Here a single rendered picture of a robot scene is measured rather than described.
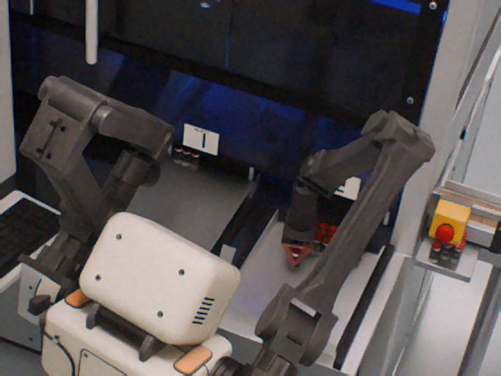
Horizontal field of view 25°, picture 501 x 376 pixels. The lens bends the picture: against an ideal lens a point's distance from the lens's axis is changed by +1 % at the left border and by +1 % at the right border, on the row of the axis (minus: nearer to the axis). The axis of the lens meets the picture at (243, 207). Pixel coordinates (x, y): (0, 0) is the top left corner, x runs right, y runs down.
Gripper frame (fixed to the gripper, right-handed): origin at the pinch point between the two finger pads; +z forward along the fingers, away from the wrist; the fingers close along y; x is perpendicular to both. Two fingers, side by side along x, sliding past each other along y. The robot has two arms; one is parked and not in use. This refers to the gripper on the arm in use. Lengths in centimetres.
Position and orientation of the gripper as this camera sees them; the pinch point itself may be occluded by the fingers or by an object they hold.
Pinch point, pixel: (294, 254)
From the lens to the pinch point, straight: 243.8
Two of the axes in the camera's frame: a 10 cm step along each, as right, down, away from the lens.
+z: -1.0, 7.6, 6.5
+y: 1.4, -6.3, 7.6
